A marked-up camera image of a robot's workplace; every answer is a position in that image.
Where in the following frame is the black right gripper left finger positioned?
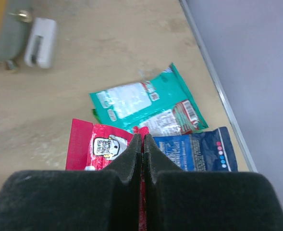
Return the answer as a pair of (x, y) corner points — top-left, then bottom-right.
(0, 134), (141, 231)

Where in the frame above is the teal candy bag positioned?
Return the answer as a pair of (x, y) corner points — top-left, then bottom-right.
(89, 63), (208, 136)

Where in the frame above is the white cylindrical device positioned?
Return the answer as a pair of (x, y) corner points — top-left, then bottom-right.
(0, 0), (58, 73)

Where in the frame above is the dark blue chips packet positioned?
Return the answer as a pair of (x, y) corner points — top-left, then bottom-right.
(154, 127), (238, 172)

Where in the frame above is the aluminium table frame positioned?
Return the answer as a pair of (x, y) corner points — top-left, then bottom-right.
(180, 0), (258, 173)

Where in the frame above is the green white snack bag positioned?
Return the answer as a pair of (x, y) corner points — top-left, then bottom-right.
(91, 109), (101, 123)

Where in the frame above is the red small snack packet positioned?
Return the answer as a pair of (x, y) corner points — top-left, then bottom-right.
(66, 119), (148, 231)

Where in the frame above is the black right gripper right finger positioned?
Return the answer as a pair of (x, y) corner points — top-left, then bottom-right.
(143, 135), (283, 231)

